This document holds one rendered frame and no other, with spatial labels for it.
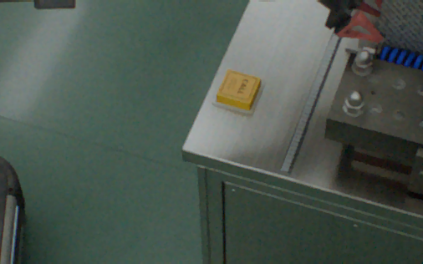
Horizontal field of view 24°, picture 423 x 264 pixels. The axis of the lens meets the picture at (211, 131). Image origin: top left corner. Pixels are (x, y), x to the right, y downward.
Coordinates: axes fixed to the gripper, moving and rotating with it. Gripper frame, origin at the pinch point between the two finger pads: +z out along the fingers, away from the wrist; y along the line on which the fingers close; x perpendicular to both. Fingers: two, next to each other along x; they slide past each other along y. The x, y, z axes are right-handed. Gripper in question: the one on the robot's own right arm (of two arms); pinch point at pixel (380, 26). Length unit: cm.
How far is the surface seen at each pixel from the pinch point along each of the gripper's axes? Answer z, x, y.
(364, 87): 2.2, -3.6, 11.3
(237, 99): -12.0, -24.7, 12.6
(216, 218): 0, -45, 25
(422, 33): 5.8, 4.9, 0.5
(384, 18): -1.0, 2.4, 0.4
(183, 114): 5, -122, -47
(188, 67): 1, -125, -65
